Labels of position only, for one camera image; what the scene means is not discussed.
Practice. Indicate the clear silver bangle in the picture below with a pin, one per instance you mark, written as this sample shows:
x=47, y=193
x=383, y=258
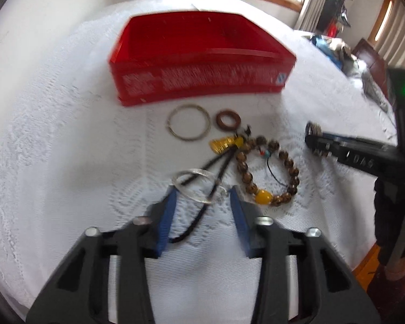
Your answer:
x=199, y=185

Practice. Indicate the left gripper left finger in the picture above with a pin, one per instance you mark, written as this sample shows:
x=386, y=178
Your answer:
x=77, y=290

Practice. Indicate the dark wooden headboard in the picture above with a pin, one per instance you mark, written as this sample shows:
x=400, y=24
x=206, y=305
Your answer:
x=376, y=65

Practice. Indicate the pile of clothes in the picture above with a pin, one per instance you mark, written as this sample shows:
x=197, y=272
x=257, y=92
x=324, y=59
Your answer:
x=354, y=69

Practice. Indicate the black gloved right hand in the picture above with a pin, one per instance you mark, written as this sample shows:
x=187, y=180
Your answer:
x=389, y=220

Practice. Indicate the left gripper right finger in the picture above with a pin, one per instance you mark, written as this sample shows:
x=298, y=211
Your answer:
x=302, y=278

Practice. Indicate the black cord gold pendant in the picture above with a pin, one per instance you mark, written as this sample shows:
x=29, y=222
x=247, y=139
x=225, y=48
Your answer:
x=226, y=156

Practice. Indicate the white lace tablecloth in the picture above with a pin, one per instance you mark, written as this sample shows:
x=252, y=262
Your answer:
x=72, y=157

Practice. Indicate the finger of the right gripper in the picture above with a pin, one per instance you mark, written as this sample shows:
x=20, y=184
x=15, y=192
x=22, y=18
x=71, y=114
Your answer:
x=328, y=139
x=380, y=161

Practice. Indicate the silver metal wristwatch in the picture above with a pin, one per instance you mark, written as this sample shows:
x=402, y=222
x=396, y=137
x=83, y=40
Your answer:
x=313, y=129

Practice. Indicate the coat rack with clothes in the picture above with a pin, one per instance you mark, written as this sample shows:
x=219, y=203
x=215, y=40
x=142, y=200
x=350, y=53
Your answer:
x=333, y=18

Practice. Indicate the silver metal bangle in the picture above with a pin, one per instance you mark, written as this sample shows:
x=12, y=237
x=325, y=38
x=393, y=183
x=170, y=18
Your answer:
x=188, y=122

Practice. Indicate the grey curtain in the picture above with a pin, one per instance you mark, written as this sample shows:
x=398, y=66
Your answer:
x=309, y=15

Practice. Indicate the red metal tin box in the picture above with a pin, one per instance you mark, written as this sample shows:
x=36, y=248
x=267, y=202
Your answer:
x=174, y=55

